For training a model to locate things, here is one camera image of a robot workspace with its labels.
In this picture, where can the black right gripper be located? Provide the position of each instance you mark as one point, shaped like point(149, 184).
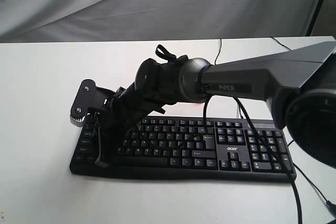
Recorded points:
point(114, 114)

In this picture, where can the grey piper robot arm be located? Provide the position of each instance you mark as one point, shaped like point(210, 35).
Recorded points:
point(297, 85)

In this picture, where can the black acer keyboard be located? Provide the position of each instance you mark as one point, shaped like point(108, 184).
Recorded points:
point(179, 148)

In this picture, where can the grey backdrop cloth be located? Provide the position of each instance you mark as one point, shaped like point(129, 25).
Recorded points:
point(134, 20)

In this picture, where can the black tripod stand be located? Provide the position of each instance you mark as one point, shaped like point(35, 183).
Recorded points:
point(314, 17)

